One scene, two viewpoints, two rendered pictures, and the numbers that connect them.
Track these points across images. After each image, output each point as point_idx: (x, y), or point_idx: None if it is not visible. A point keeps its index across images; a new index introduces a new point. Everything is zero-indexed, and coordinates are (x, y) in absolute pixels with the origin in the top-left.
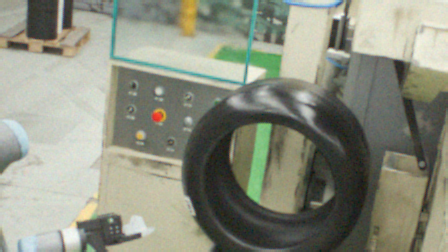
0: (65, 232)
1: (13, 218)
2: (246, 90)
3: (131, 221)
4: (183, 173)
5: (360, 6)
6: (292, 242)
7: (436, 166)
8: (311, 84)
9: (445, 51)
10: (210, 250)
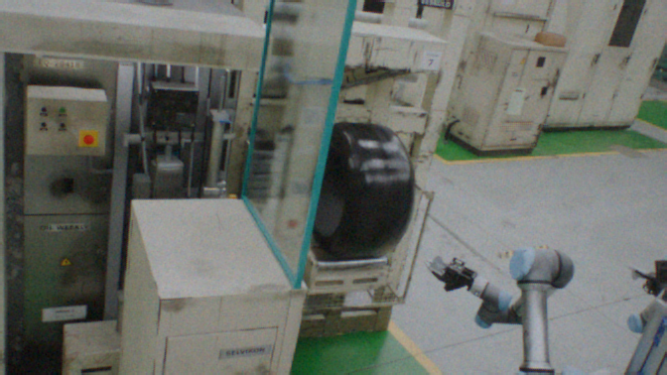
0: (485, 280)
1: None
2: (399, 145)
3: (437, 265)
4: (408, 224)
5: (445, 52)
6: (325, 233)
7: (242, 140)
8: (351, 123)
9: None
10: (385, 257)
